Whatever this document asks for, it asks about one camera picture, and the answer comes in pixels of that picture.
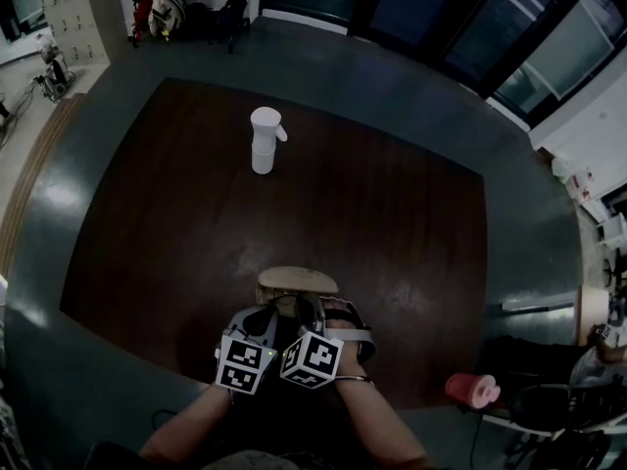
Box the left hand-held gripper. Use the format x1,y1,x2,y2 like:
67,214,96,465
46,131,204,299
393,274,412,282
214,305,281,398

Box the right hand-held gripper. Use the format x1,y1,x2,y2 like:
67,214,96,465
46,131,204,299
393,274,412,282
279,293,378,392

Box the beige oval case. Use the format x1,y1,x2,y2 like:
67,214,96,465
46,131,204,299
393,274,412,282
255,265,341,319

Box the person's right forearm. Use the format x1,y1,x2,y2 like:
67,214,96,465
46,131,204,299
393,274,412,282
334,378,428,470

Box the person's left forearm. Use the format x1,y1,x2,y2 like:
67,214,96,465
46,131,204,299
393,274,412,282
138,383,235,470

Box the person's right hand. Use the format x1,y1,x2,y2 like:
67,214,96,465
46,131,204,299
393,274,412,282
324,298,370,380

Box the person's dark shorts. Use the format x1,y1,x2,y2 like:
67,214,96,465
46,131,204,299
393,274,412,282
82,439,373,470

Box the white spray bottle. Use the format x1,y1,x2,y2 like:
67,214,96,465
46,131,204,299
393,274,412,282
249,106,290,176

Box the pink water bottle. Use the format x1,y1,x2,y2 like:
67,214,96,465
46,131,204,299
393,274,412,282
444,372,503,409

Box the light wooden desk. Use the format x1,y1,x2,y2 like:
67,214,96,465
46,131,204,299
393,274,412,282
574,283,612,348

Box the white plastic jugs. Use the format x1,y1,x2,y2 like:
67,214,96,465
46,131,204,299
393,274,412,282
550,156,598,201

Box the black floor bag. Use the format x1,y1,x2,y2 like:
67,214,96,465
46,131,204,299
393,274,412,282
217,0,252,54

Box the white chair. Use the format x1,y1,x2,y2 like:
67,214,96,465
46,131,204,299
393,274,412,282
594,211,627,250

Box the white round bag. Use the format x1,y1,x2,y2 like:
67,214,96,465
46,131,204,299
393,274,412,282
147,0,187,39

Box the red bag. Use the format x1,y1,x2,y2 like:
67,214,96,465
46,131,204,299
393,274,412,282
128,0,152,44

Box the grey metal lockers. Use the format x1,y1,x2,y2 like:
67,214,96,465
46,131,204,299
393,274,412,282
29,0,113,67

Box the thin wrist bracelet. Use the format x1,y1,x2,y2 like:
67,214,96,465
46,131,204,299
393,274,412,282
334,373,376,388

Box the black floor cable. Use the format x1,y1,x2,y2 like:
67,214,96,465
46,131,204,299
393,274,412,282
150,407,178,433

